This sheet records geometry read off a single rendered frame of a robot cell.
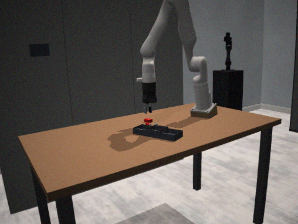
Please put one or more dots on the small red block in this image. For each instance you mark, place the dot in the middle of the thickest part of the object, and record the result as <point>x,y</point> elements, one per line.
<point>148,120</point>

